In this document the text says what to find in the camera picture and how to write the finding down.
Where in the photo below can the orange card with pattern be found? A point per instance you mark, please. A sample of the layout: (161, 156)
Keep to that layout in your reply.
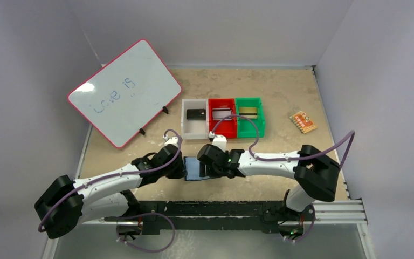
(303, 122)

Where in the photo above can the gold credit card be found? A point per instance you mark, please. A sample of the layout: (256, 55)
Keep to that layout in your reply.
(248, 112)

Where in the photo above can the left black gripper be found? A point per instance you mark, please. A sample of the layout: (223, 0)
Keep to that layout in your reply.
(180, 172)

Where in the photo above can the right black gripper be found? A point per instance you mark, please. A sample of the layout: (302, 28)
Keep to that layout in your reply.
(207, 164)

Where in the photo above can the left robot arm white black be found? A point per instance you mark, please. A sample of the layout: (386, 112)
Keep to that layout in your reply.
(67, 202)

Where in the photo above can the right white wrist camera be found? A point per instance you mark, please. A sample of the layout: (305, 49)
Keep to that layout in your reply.
(218, 140)

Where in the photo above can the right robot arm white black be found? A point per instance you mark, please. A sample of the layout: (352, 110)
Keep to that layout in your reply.
(315, 172)

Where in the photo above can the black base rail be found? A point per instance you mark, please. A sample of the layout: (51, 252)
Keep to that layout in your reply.
(268, 217)

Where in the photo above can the blue leather card holder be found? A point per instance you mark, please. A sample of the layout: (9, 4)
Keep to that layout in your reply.
(196, 171)

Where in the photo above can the red plastic bin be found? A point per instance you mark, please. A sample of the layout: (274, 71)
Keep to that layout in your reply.
(228, 127)

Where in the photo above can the whiteboard with pink frame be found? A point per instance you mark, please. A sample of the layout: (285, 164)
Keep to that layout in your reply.
(126, 94)

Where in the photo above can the white plastic bin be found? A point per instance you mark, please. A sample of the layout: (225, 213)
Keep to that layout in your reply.
(194, 129)

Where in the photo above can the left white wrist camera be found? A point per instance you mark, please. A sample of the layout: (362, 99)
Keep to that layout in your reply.
(172, 140)

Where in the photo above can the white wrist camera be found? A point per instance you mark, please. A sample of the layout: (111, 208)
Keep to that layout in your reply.
(218, 140)
(172, 140)

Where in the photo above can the green plastic bin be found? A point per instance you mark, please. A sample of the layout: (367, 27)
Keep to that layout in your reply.
(244, 128)

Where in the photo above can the silver credit card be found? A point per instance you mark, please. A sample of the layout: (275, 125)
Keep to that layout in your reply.
(220, 113)

